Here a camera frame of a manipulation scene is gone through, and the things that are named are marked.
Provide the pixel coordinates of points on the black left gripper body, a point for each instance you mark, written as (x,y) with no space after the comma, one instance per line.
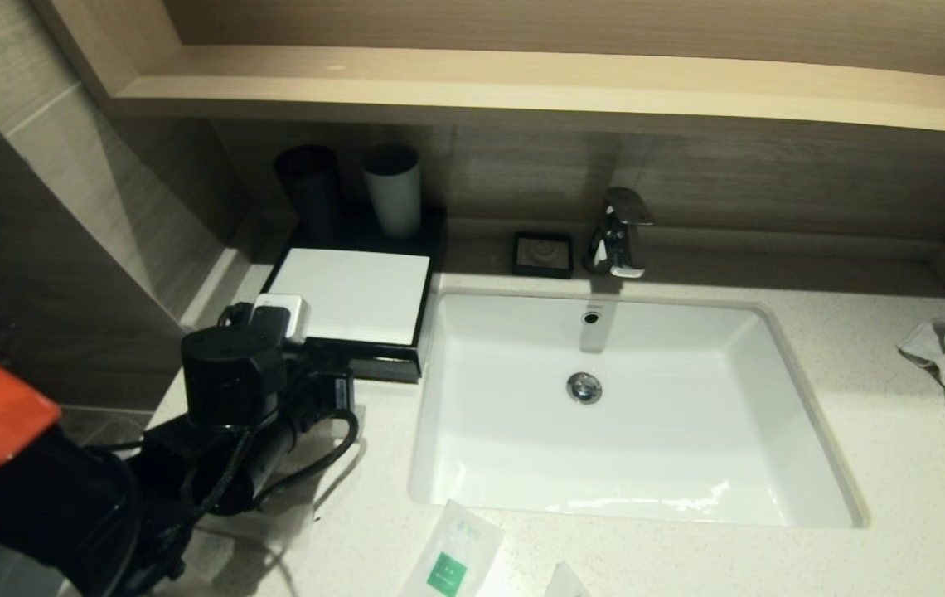
(302,406)

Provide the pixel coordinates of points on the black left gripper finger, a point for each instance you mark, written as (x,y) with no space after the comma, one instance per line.
(322,352)
(343,391)

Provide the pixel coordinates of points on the black tray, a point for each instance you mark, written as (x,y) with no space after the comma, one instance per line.
(385,366)

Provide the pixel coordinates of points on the grey plastic cup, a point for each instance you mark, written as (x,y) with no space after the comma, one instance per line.
(394,199)

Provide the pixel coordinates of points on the white sachet with green square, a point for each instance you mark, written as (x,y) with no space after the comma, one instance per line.
(456,555)

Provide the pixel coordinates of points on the small plain white sachet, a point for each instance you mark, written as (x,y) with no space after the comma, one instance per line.
(564,583)

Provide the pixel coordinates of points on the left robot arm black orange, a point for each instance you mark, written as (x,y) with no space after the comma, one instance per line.
(66,497)

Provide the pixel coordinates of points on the black amenity box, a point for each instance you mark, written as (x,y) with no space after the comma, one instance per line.
(435,249)

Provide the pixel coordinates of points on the black cup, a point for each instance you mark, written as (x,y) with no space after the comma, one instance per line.
(311,191)

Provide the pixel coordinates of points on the chrome drain stopper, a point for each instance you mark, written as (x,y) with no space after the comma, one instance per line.
(584,388)

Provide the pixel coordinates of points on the black soap dish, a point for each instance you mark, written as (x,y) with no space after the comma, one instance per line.
(542,253)

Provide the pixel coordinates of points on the white sink basin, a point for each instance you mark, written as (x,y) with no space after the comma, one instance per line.
(646,448)

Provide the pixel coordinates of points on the chrome faucet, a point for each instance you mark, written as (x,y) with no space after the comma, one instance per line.
(617,240)

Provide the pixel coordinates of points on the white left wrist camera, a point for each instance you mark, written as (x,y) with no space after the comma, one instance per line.
(282,315)

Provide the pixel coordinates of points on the wooden wall shelf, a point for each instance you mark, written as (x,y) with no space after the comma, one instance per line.
(605,79)

